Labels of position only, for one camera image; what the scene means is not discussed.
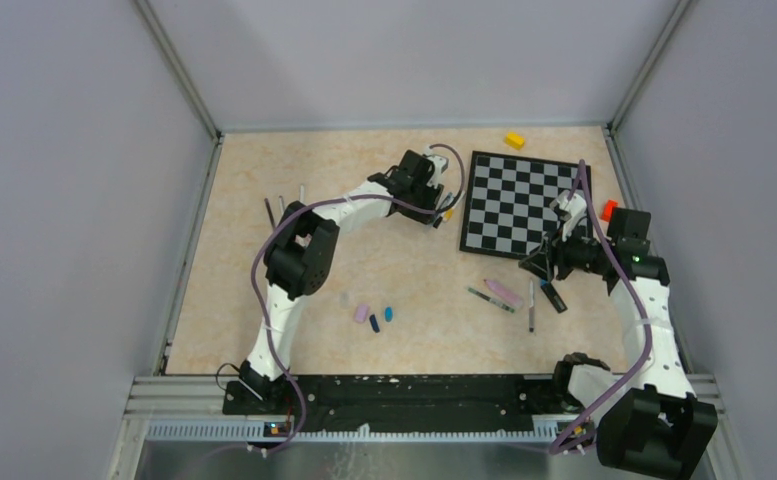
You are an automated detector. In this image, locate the black marker blue cap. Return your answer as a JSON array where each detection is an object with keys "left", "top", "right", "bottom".
[{"left": 540, "top": 281, "right": 568, "bottom": 314}]

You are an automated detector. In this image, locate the white marker dark blue cap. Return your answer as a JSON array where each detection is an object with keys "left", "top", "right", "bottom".
[{"left": 527, "top": 279, "right": 535, "bottom": 334}]

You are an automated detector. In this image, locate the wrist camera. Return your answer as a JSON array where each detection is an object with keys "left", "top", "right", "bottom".
[
  {"left": 423, "top": 153, "right": 449, "bottom": 187},
  {"left": 550, "top": 190, "right": 587, "bottom": 242}
]

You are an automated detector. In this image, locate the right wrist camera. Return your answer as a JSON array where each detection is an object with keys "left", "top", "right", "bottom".
[{"left": 550, "top": 190, "right": 587, "bottom": 242}]

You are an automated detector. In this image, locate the red block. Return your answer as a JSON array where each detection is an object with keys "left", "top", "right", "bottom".
[{"left": 601, "top": 200, "right": 619, "bottom": 222}]

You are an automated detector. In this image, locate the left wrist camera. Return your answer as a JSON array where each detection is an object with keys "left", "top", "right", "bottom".
[{"left": 423, "top": 153, "right": 449, "bottom": 187}]

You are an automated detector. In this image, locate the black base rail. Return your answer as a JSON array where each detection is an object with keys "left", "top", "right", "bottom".
[{"left": 222, "top": 374, "right": 583, "bottom": 433}]

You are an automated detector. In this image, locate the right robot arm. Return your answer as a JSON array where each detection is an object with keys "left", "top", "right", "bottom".
[{"left": 519, "top": 200, "right": 718, "bottom": 479}]

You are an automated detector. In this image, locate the pink highlighter pen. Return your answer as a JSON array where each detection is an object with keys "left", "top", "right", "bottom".
[{"left": 484, "top": 279, "right": 524, "bottom": 309}]

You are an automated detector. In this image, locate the pink highlighter cap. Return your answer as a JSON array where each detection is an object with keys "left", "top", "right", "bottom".
[{"left": 353, "top": 304, "right": 370, "bottom": 323}]

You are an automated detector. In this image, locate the black white chessboard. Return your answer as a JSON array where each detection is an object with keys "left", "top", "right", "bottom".
[{"left": 459, "top": 151, "right": 578, "bottom": 259}]

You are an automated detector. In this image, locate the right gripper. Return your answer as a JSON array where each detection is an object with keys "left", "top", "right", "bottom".
[{"left": 519, "top": 218, "right": 613, "bottom": 282}]

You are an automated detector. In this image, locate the green gel pen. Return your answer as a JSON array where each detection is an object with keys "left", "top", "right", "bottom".
[{"left": 466, "top": 286, "right": 515, "bottom": 313}]

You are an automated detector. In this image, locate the yellow block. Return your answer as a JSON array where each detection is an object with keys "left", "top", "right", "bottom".
[{"left": 504, "top": 132, "right": 526, "bottom": 150}]

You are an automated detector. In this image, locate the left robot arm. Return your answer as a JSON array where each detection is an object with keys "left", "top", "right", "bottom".
[{"left": 239, "top": 150, "right": 449, "bottom": 414}]

